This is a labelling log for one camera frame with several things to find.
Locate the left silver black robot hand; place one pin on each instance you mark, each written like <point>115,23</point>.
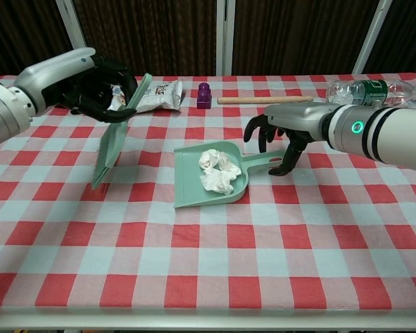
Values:
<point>55,71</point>

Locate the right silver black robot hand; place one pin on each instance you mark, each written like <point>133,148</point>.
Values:
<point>294,116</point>

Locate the mint green hand brush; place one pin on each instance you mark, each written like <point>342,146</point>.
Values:
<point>109,152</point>

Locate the mint green dustpan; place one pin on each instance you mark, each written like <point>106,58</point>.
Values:
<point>189,180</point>

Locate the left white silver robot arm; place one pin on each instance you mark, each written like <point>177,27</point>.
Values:
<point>3,114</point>

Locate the wooden stick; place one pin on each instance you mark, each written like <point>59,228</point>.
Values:
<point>263,100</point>

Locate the brown corrugated partition panel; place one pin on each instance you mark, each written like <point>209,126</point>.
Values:
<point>21,34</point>
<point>294,34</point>
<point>149,34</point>
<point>409,34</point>

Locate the clear bottle with green label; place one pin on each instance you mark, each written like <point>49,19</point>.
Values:
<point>371,90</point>

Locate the purple toy block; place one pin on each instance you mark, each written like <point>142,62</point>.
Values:
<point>204,98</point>

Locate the white snack bag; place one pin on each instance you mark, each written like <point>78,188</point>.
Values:
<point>159,95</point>

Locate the red white checkered tablecloth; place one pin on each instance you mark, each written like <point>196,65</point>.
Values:
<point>208,260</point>

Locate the white partition frame post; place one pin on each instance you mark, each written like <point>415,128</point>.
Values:
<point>372,34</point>
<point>225,34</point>
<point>69,24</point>

